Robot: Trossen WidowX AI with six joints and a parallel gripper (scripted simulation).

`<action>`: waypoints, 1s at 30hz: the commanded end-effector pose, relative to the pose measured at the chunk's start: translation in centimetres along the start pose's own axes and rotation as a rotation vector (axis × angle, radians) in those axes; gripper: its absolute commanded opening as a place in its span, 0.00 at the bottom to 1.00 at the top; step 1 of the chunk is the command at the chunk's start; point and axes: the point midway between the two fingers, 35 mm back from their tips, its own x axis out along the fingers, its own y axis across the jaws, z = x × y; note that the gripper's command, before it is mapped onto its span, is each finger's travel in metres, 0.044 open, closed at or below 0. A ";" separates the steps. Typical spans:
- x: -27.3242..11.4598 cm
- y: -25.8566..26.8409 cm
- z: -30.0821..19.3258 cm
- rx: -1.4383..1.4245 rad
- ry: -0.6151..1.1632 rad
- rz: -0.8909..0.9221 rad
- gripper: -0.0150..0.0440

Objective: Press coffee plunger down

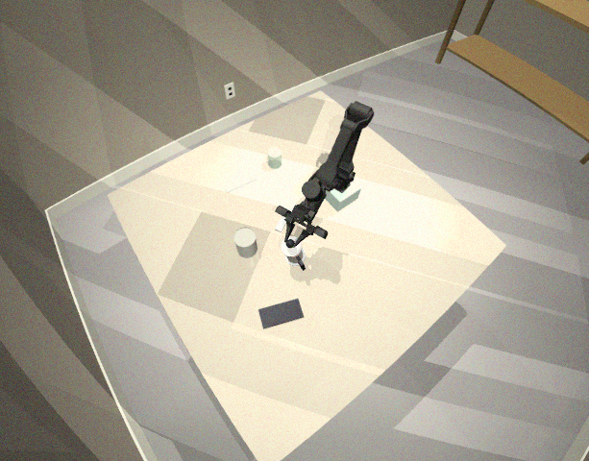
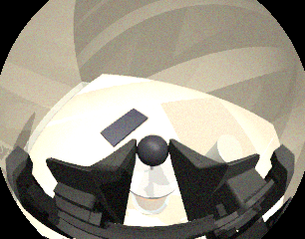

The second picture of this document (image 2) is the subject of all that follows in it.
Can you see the white cylinder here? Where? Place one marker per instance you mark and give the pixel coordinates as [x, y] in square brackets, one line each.
[225, 149]

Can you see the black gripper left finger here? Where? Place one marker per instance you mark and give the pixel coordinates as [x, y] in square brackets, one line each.
[110, 179]

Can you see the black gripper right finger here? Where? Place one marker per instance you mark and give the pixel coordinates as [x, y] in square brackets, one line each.
[200, 178]

